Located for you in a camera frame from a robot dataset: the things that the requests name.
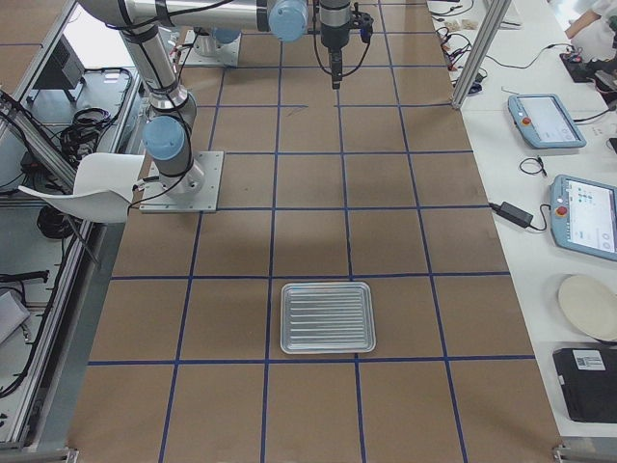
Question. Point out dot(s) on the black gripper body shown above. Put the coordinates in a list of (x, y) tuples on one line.
[(334, 35)]

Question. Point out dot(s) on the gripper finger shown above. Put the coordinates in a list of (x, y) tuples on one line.
[(336, 67)]

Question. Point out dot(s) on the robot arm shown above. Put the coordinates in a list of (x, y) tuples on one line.
[(208, 41), (174, 107)]

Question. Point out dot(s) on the ribbed metal tray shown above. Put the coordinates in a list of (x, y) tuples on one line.
[(327, 318)]

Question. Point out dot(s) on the far teach pendant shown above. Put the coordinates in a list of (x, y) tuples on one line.
[(544, 122)]

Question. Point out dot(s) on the teach pendant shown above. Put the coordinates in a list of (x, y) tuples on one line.
[(583, 216), (544, 122)]

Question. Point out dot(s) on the black power adapter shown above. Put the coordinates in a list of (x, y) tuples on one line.
[(512, 214)]

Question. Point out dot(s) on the white plastic chair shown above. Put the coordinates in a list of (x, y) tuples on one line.
[(102, 189)]

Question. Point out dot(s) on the near teach pendant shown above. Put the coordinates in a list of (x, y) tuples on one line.
[(583, 216)]

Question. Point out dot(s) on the round beige plate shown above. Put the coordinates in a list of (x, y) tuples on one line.
[(590, 306)]

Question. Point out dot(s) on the black box device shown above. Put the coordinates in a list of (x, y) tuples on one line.
[(587, 377)]

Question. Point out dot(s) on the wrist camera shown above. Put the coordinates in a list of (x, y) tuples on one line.
[(363, 22)]

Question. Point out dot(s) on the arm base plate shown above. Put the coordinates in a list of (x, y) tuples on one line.
[(198, 191), (227, 55)]

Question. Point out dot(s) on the aluminium frame post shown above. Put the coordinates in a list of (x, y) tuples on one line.
[(479, 50)]

